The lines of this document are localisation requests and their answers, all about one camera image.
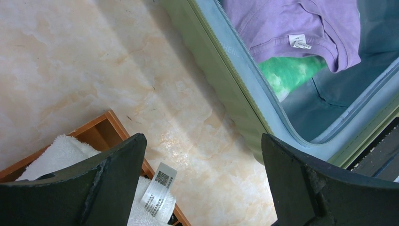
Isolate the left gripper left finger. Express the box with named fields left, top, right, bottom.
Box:
left=0, top=133, right=147, bottom=226

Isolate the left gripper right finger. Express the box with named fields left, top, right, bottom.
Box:
left=261, top=134, right=399, bottom=226

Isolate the green white tie-dye garment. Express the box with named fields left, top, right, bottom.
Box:
left=258, top=56, right=327, bottom=102

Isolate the purple t-shirt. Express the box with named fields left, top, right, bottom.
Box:
left=222, top=0, right=361, bottom=73

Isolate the white towel label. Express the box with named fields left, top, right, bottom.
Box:
left=140, top=162, right=177, bottom=219

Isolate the white fluffy towel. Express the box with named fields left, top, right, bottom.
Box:
left=17, top=135, right=176, bottom=226

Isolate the green suitcase blue lining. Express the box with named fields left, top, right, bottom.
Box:
left=161, top=0, right=399, bottom=168

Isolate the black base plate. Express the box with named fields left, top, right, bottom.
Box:
left=347, top=117, right=399, bottom=183

